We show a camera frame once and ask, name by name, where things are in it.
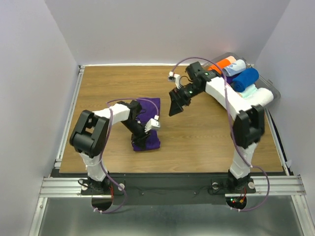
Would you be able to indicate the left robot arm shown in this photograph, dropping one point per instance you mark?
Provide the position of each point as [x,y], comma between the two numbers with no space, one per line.
[91,133]

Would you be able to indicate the orange rolled towel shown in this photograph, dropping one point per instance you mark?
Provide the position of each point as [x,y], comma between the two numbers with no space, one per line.
[222,63]

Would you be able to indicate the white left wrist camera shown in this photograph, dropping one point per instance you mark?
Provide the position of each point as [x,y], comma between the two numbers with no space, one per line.
[153,124]

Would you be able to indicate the purple towel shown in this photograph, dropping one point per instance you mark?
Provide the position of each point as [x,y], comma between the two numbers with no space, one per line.
[150,140]
[230,79]

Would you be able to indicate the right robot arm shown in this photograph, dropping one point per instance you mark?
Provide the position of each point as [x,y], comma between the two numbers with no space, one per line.
[246,121]

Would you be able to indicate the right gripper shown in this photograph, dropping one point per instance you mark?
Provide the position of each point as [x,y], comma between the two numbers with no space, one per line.
[177,101]

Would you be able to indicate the pale teal rolled towel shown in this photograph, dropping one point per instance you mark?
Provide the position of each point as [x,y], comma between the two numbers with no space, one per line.
[250,90]

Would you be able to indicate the white rolled towel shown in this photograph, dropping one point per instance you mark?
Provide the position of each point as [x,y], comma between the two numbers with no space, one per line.
[262,97]

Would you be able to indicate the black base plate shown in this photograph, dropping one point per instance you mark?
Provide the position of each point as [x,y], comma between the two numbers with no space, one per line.
[167,189]

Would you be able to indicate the aluminium frame rail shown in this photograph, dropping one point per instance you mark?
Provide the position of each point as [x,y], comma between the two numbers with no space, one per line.
[279,186]

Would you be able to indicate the light blue patterned rolled towel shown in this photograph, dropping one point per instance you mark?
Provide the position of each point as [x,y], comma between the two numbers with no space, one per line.
[235,68]

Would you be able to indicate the clear plastic bin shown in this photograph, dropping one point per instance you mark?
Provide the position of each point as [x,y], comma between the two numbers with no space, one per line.
[260,83]

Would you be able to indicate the purple rolled towel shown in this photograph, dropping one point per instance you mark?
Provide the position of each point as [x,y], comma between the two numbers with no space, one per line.
[230,79]

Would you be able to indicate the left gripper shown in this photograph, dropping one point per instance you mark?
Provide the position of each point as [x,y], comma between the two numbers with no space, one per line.
[139,140]

